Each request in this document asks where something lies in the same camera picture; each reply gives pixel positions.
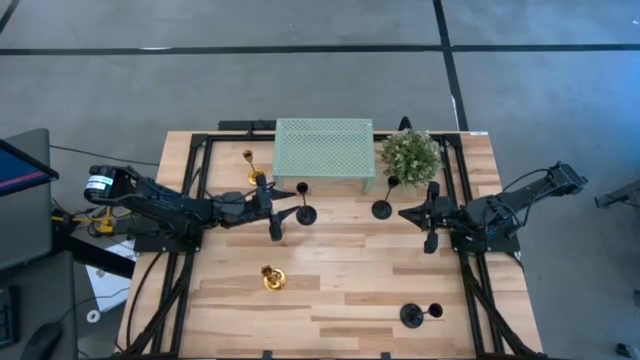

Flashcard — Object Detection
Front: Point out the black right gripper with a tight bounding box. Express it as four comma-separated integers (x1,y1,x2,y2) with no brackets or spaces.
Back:
397,180,462,255

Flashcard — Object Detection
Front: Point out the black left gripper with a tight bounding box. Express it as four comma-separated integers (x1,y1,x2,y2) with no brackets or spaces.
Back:
214,174,302,243

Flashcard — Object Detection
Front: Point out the black candlestick holder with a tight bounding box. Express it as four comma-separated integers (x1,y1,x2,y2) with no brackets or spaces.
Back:
370,174,401,221
294,181,319,227
398,301,445,330

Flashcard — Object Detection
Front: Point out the gold candlestick holder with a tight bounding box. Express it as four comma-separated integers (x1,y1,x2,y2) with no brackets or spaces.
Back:
242,148,267,187
259,263,288,293

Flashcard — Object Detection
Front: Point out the potted artificial green plant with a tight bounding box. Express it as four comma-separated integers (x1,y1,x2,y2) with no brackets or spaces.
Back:
379,128,444,188

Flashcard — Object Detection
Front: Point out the green perforated metal riser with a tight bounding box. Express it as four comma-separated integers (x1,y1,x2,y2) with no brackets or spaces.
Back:
272,117,377,194

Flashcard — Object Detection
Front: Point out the yellow clamp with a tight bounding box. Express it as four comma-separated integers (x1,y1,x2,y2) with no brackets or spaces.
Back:
93,205,119,236

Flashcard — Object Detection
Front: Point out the white paper sheet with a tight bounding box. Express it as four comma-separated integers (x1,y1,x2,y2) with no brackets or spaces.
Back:
84,238,139,314

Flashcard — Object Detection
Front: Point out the black metal stand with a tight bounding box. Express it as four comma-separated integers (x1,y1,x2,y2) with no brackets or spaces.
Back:
593,178,640,209

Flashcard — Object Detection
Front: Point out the computer monitor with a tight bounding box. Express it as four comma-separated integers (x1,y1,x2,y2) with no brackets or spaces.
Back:
0,137,60,199

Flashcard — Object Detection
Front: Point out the black computer mouse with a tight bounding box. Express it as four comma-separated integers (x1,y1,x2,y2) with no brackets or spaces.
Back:
19,321,64,360

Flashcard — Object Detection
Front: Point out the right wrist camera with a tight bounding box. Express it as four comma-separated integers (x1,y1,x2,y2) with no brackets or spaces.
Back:
438,197,461,224

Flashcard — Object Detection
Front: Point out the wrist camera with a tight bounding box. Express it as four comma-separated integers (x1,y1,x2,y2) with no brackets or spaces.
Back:
219,191,247,214
438,197,461,224

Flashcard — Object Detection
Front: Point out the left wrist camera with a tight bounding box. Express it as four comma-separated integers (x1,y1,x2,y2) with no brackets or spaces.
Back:
219,191,247,214

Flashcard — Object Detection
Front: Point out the black aluminium table frame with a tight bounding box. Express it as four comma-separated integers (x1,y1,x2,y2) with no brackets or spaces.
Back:
117,118,551,360

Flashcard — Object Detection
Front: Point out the black floor cable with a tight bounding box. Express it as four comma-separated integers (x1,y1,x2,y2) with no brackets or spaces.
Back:
48,143,161,167

